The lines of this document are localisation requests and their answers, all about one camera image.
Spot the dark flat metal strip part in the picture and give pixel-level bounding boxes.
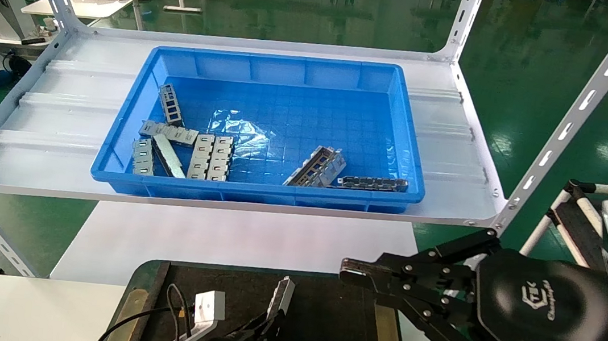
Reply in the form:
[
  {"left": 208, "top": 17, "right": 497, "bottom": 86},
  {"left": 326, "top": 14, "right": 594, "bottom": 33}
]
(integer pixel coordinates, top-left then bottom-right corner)
[{"left": 334, "top": 172, "right": 410, "bottom": 197}]

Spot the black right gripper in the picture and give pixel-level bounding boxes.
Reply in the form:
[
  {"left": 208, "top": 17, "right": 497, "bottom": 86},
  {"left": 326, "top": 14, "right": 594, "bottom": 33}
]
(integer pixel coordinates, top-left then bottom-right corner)
[{"left": 332, "top": 213, "right": 608, "bottom": 341}]

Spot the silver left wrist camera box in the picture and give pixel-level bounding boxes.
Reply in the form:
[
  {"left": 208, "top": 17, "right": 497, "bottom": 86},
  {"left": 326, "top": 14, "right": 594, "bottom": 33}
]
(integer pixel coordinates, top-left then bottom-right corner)
[{"left": 162, "top": 285, "right": 228, "bottom": 341}]

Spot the black flat container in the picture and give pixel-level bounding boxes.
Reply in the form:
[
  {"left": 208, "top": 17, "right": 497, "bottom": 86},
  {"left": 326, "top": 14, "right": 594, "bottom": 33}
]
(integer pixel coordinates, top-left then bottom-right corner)
[{"left": 101, "top": 252, "right": 417, "bottom": 341}]

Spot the wide silver metal housing part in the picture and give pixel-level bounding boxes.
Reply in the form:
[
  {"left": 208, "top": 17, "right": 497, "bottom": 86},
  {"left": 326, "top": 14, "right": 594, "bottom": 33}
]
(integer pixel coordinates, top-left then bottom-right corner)
[{"left": 282, "top": 142, "right": 349, "bottom": 193}]

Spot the long silver metal housing part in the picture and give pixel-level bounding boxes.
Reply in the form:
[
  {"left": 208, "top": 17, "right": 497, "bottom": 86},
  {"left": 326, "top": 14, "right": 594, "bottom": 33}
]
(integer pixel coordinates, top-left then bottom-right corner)
[{"left": 266, "top": 274, "right": 297, "bottom": 325}]

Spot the white slotted metal rack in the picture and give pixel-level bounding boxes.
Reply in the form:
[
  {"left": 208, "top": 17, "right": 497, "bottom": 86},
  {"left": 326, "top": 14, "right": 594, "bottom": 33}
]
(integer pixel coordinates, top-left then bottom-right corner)
[{"left": 0, "top": 0, "right": 608, "bottom": 341}]

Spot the dark slotted metal part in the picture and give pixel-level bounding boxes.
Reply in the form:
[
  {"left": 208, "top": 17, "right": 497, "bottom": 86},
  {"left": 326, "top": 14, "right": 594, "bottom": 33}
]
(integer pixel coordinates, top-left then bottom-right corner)
[{"left": 155, "top": 82, "right": 189, "bottom": 128}]

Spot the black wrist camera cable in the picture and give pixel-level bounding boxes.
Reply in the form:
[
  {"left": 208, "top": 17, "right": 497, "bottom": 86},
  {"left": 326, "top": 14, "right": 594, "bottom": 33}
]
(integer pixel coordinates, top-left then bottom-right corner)
[{"left": 93, "top": 275, "right": 195, "bottom": 341}]

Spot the clear plastic film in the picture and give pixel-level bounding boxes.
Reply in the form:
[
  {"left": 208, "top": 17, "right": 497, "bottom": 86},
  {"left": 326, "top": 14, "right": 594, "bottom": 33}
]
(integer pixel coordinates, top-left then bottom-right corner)
[{"left": 204, "top": 107, "right": 275, "bottom": 163}]

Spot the blue plastic bin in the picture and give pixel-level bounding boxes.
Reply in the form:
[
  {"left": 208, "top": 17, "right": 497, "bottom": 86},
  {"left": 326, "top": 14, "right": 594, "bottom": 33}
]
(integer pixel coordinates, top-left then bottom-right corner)
[{"left": 88, "top": 31, "right": 439, "bottom": 228}]

